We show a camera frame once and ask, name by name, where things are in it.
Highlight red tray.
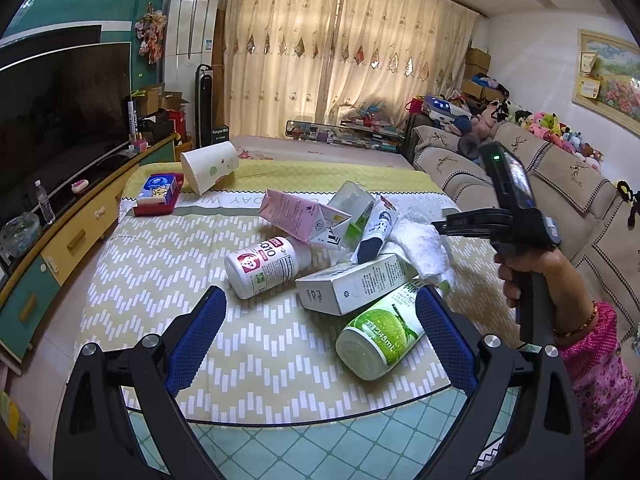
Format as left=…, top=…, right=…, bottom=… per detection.
left=132, top=172, right=187, bottom=217

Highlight floral floor mat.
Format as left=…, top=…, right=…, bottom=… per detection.
left=232, top=135, right=416, bottom=168

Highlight cream curtains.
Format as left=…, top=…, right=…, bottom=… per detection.
left=215, top=0, right=478, bottom=153

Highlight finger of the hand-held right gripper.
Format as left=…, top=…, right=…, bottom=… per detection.
left=432, top=208, right=513, bottom=242

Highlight zigzag printed table cloth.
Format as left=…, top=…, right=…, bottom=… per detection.
left=75, top=160, right=521, bottom=480

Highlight black television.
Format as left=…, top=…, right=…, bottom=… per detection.
left=0, top=25, right=133, bottom=201

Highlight glass bowl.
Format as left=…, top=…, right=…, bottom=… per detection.
left=0, top=211, right=42, bottom=261

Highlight clear water bottle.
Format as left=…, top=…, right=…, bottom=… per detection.
left=35, top=180, right=56, bottom=226

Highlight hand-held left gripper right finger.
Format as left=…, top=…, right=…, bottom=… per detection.
left=414, top=287, right=583, bottom=480

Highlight open cardboard boxes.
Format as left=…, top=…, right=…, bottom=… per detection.
left=132, top=82, right=188, bottom=141

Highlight green and yellow TV cabinet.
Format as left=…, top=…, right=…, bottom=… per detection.
left=0, top=132, right=182, bottom=376

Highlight white cardboard box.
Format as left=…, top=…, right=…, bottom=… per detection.
left=295, top=253, right=420, bottom=317

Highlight white standing air conditioner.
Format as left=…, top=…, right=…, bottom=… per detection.
left=162, top=0, right=220, bottom=146

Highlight gold bracelet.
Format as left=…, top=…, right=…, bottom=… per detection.
left=552, top=302, right=599, bottom=338

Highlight blue tissue pack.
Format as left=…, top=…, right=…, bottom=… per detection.
left=137, top=174, right=185, bottom=206

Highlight glass coffee table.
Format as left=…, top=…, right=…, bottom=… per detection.
left=285, top=110, right=406, bottom=153

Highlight pile of plush toys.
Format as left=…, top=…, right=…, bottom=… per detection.
left=452, top=72, right=606, bottom=171

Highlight hanging flower decoration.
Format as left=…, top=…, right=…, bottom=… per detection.
left=136, top=2, right=168, bottom=63

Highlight green drink can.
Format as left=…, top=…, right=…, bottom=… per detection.
left=335, top=280, right=441, bottom=382

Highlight black tower fan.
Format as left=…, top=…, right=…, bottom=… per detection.
left=195, top=63, right=215, bottom=147

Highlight white paper towel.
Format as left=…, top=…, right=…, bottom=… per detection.
left=387, top=195, right=458, bottom=286

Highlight blue and white tube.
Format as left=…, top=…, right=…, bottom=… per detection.
left=350, top=195, right=401, bottom=265

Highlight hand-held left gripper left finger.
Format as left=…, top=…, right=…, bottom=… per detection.
left=52, top=286, right=227, bottom=480

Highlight clear green-label carton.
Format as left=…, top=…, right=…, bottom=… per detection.
left=327, top=181, right=376, bottom=256

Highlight white supplement bottle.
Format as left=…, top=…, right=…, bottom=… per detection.
left=224, top=237, right=313, bottom=300

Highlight framed flower painting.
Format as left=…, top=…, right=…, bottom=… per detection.
left=571, top=28, right=640, bottom=123

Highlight cream waste bin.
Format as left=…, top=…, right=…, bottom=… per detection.
left=180, top=141, right=240, bottom=197

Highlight person's right hand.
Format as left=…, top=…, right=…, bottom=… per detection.
left=494, top=249, right=597, bottom=335

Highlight pink milk carton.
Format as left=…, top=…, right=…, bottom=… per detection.
left=259, top=189, right=353, bottom=253

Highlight stack of cardboard boxes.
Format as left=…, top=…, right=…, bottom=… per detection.
left=462, top=47, right=493, bottom=98

